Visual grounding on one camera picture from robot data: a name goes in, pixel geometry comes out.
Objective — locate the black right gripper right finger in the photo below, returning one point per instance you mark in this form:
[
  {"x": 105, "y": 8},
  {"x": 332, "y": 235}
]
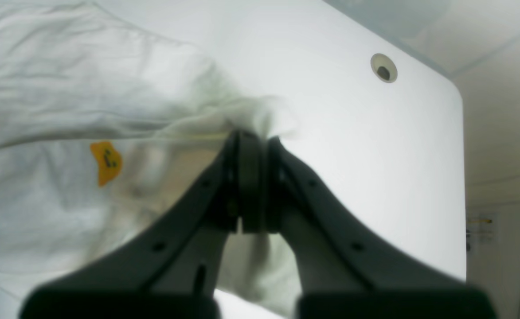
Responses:
[{"x": 346, "y": 270}]

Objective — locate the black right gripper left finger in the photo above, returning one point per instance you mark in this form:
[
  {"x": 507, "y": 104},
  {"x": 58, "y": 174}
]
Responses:
[{"x": 170, "y": 270}]

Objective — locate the white printed T-shirt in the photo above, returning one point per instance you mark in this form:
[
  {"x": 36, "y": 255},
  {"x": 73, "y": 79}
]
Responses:
[{"x": 103, "y": 127}]

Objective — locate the right table cable grommet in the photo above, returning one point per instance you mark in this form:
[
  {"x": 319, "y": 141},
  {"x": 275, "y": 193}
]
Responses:
[{"x": 384, "y": 68}]

